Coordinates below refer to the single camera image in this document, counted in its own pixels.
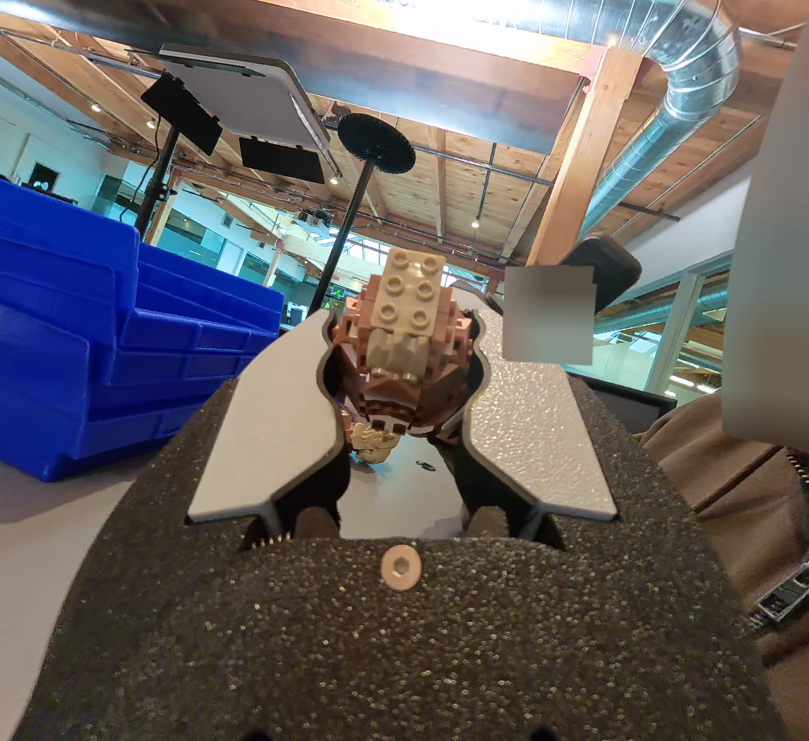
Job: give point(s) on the black stand pole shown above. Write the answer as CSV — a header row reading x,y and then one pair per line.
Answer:
x,y
155,184

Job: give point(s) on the black rectangular panel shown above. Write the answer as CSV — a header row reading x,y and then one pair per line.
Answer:
x,y
281,159

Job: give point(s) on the gold toy piece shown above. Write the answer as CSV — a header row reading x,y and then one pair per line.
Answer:
x,y
374,445

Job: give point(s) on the brown jacket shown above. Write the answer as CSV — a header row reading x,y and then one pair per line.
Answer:
x,y
714,488

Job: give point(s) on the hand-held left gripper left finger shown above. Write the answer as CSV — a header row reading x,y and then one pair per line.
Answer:
x,y
265,425

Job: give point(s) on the grey light panel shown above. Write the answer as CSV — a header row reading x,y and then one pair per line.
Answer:
x,y
246,96

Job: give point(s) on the wooden ceiling post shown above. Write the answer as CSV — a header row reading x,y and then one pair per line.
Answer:
x,y
588,153

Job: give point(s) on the blue storage bin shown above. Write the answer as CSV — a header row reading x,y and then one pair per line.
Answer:
x,y
95,342

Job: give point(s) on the black square panel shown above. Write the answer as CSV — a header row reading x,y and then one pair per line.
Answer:
x,y
182,115

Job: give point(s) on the black monitor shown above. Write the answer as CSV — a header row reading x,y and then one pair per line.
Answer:
x,y
632,396

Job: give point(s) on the black round disc stand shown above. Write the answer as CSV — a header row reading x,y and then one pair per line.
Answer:
x,y
376,143

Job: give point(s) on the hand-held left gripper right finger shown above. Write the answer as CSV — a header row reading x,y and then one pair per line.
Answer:
x,y
531,431

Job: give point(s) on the brown brick figure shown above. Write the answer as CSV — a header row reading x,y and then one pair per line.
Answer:
x,y
404,336

